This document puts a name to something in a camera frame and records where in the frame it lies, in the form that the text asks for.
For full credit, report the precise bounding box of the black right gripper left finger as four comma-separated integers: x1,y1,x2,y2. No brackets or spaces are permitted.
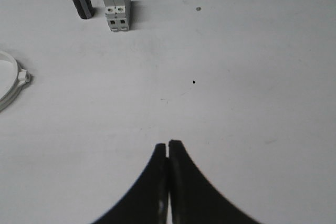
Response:
94,143,169,224

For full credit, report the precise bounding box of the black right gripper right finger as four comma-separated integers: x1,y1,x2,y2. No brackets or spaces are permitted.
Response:
169,140,258,223

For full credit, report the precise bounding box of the white half pipe clamp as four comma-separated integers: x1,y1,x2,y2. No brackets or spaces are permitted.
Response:
1,51,31,111

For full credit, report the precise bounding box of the black cylindrical capacitor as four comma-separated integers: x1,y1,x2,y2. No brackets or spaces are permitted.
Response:
72,0,94,19

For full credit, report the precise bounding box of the white circuit breaker red switch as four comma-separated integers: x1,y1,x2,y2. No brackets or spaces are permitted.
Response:
103,0,131,32

